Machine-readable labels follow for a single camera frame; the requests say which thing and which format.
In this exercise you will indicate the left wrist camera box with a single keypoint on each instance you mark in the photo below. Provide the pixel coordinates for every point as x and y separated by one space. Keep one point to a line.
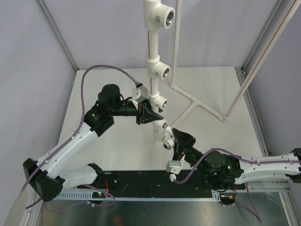
139 94

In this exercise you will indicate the white PVC pipe frame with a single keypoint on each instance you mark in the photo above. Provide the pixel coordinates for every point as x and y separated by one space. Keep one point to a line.
216 33

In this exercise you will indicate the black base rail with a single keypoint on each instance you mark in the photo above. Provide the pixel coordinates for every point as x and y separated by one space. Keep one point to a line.
156 184

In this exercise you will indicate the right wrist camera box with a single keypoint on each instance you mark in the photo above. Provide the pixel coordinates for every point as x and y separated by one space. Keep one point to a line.
174 167

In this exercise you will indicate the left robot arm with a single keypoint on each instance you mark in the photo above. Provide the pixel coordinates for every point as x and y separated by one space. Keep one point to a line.
46 175

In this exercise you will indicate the aluminium table frame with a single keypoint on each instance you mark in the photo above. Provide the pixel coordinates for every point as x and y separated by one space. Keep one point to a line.
260 204

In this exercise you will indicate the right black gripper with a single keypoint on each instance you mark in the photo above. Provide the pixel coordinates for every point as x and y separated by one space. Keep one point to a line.
185 141

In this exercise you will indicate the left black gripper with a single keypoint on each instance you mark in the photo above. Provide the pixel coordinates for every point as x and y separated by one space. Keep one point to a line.
146 117

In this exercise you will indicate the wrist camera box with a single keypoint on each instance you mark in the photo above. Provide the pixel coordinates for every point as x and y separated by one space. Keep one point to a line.
139 94
174 167

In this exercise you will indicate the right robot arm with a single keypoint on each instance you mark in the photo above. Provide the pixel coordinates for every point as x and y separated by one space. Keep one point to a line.
241 170

